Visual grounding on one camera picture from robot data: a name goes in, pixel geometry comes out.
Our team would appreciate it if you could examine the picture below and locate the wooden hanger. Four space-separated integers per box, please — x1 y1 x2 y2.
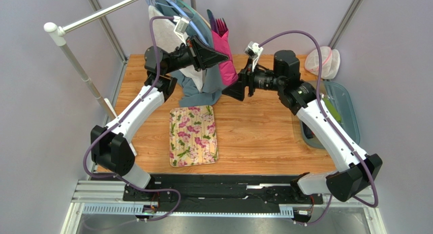
178 4 214 48

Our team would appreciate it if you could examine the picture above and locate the floral placemat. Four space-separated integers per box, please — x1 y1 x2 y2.
169 105 219 167

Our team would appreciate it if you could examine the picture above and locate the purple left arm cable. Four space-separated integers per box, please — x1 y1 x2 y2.
82 16 185 222

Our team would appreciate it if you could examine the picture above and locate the white towel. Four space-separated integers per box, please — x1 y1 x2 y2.
153 19 205 93

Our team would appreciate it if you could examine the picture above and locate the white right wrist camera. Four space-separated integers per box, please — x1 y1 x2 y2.
244 41 264 72

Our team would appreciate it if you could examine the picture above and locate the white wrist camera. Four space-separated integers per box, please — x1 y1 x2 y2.
244 41 264 72
173 16 191 44

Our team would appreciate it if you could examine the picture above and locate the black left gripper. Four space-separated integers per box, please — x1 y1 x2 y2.
164 35 228 75

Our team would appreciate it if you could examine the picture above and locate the white clothes rack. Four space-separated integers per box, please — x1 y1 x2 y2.
43 0 160 158

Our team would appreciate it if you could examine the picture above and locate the blue plastic hanger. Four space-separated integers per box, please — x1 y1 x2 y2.
145 0 214 48

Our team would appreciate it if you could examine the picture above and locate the green plastic hanger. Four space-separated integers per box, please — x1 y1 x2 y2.
169 0 197 16

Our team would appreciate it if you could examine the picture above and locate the teal blue garment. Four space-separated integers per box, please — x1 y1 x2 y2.
148 6 226 107

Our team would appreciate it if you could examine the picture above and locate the green handled utensil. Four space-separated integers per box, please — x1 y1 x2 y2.
323 98 342 123

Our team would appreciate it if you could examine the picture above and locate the white mesh laundry bag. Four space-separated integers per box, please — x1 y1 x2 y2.
304 46 341 80

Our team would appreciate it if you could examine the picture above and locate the teal plastic tray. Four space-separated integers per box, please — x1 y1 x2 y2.
299 81 360 149

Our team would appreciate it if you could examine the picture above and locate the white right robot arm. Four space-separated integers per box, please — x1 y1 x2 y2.
223 50 383 202

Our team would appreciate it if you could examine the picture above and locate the magenta paper napkin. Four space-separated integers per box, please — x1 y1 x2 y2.
210 28 239 86

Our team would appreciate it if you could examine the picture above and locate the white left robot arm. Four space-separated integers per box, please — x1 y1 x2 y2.
86 36 229 189

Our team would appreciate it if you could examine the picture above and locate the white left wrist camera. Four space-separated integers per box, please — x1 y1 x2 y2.
173 16 191 44

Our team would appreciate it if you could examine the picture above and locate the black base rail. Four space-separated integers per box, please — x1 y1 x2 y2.
122 174 324 214

